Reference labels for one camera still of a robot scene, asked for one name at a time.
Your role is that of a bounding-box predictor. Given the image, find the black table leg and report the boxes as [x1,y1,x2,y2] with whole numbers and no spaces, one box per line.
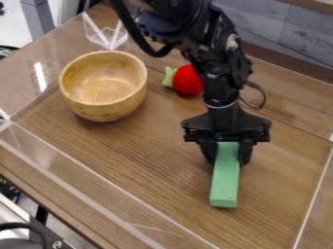
[35,206,49,225]

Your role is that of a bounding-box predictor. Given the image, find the clear acrylic tray enclosure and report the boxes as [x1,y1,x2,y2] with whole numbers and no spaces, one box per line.
[0,19,333,249]

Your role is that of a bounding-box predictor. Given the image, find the red felt tomato toy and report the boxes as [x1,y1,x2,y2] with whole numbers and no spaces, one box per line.
[162,64,204,95]

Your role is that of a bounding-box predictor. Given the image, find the light wooden bowl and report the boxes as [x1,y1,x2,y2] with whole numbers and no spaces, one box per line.
[59,51,148,123]

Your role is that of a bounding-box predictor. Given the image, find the black bracket with bolt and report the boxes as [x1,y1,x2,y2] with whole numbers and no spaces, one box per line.
[29,217,76,249]

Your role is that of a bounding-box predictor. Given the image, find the grey post at back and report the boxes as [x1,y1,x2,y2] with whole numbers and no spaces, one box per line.
[21,0,57,40]

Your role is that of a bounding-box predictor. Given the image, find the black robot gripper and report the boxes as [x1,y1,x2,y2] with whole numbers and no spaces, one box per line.
[181,109,272,166]

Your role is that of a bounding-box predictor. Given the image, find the black cable lower left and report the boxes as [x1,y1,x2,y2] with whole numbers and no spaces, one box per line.
[0,221,37,249]

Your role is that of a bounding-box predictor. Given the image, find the green rectangular block stick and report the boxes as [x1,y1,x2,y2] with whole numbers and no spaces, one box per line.
[211,142,240,208]

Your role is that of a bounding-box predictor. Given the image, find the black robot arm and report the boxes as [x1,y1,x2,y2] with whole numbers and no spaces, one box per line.
[110,0,272,165]

